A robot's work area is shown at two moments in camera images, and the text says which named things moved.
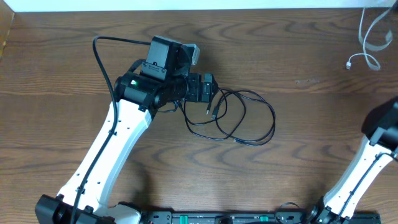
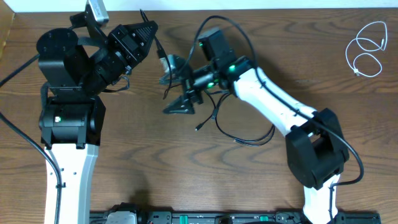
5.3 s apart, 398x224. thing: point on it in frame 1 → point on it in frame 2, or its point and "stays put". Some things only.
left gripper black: x=206 y=88 → x=127 y=45
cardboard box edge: x=7 y=14 stays put
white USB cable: x=377 y=47 → x=356 y=70
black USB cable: x=195 y=132 → x=212 y=112
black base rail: x=290 y=216 stays put
